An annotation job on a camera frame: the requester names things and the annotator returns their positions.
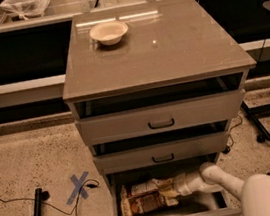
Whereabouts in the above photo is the blue tape cross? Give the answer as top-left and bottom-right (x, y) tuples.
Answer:
(66, 171), (88, 205)

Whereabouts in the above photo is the top grey drawer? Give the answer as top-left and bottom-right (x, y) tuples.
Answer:
(75, 90), (245, 146)

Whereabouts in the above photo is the middle grey drawer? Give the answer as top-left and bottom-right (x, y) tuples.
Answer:
(93, 131), (229, 175)

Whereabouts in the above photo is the clear plastic bag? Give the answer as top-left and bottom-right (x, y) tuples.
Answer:
(0, 0), (50, 20)

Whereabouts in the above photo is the black top drawer handle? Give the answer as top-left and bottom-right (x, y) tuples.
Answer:
(148, 118), (175, 130)

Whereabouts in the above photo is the grey drawer cabinet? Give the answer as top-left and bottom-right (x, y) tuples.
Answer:
(50, 0), (270, 216)

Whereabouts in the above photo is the black stand leg right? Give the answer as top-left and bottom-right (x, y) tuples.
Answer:
(241, 102), (270, 143)

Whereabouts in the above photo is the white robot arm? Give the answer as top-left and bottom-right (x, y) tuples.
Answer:
(153, 162), (270, 216)

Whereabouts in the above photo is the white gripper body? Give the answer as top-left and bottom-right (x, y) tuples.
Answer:
(173, 170), (222, 196)

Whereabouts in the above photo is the white paper bowl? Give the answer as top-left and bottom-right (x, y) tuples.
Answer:
(89, 21), (128, 46)

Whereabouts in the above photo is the black middle drawer handle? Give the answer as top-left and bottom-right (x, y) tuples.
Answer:
(152, 153), (175, 163)

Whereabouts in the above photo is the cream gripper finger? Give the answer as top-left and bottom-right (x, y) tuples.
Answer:
(153, 178), (173, 189)
(159, 189), (178, 206)

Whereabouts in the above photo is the bottom grey open drawer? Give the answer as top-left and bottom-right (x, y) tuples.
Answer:
(107, 154), (241, 216)

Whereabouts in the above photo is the black drawer handle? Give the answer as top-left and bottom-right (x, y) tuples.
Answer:
(148, 118), (175, 130)
(152, 153), (175, 163)

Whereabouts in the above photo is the brown chip bag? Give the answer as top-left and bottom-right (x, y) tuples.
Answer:
(120, 179), (177, 216)

